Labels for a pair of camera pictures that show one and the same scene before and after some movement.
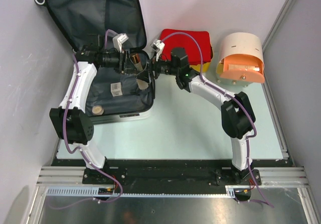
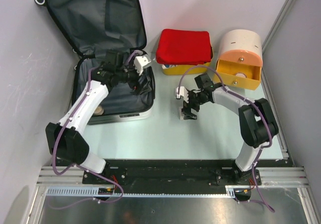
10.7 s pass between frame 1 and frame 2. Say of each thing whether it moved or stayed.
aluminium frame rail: stayed
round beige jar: stayed
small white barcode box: moved
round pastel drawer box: moved
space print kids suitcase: stayed
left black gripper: moved
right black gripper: moved
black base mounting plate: stayed
